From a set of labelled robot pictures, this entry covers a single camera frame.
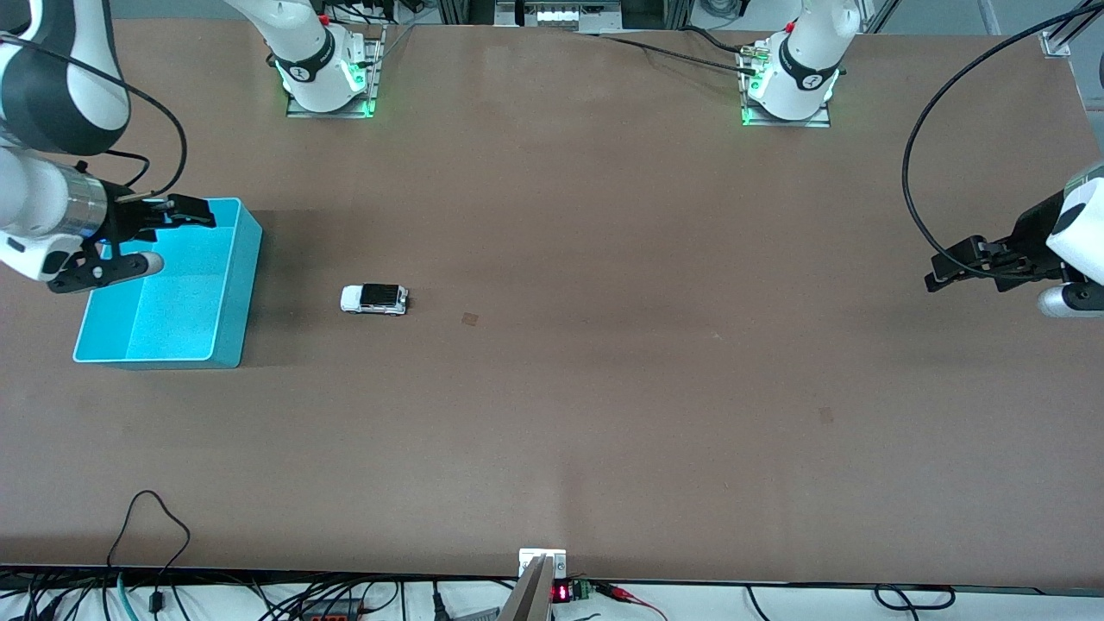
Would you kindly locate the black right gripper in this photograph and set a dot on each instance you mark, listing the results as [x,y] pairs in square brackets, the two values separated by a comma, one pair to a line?
[126,221]

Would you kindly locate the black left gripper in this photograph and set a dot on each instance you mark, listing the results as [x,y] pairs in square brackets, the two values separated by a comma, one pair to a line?
[1032,231]

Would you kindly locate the white jeep toy black roof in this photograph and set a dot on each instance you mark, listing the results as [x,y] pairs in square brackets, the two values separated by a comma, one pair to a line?
[371,299]

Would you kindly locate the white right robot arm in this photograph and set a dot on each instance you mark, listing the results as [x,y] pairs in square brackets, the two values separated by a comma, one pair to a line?
[52,86]

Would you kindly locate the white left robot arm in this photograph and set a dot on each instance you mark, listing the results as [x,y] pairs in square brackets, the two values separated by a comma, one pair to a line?
[802,78]

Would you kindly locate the cyan plastic storage bin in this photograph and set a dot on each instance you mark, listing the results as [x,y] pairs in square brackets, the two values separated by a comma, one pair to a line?
[190,319]

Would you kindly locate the red power strip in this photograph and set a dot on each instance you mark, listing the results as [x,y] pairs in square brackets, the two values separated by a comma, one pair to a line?
[332,614]

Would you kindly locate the lit electronics box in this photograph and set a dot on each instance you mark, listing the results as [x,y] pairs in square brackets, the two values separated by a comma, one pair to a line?
[561,15]

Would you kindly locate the red LED display module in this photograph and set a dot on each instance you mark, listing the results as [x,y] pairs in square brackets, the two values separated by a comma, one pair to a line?
[561,593]

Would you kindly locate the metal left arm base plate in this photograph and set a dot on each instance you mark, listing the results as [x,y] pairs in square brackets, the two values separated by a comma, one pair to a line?
[815,121]

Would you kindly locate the aluminium table corner bracket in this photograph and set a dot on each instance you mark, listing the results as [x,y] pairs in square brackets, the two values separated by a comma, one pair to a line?
[1056,43]

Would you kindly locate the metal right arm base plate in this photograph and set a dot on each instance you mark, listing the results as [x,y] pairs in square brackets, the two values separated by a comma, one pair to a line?
[373,69]

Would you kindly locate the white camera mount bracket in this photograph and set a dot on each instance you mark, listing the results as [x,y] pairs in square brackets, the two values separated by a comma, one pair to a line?
[528,559]

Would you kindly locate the grey metal mount bar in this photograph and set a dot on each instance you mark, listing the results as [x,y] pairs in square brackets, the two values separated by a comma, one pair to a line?
[528,599]

